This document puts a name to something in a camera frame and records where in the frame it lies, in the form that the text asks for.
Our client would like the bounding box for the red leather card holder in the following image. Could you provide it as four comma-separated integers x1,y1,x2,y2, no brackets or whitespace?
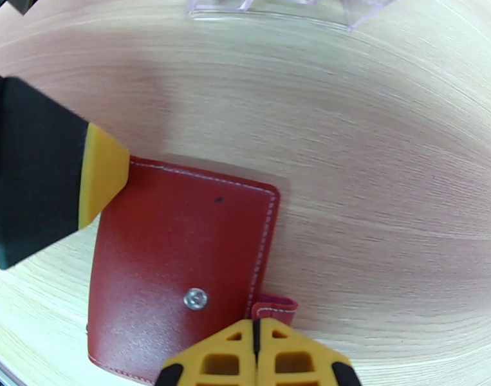
86,154,299,386

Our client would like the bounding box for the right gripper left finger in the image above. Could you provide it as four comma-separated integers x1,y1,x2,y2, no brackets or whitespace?
153,317,258,386

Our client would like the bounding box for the clear acrylic card stand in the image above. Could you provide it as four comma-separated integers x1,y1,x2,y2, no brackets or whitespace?
183,0,405,33

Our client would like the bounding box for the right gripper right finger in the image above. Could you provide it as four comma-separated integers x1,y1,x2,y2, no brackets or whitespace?
255,317,364,386

